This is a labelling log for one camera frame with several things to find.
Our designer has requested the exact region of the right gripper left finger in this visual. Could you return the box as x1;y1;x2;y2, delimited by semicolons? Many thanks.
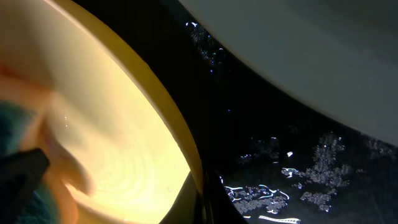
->
160;173;201;224

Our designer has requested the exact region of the yellow plate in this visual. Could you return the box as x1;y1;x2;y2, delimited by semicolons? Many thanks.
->
1;1;205;223

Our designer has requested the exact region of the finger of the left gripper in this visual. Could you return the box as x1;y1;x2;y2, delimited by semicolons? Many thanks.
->
1;148;49;224

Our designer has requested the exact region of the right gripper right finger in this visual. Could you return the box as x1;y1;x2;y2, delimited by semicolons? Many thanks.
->
203;170;248;224

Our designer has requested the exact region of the green yellow sponge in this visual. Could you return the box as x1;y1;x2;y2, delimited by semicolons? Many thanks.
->
1;101;59;224

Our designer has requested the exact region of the pale green plate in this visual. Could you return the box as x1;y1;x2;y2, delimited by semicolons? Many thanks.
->
182;0;397;144

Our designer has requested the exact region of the round black tray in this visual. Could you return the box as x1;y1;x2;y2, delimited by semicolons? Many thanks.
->
80;1;397;223

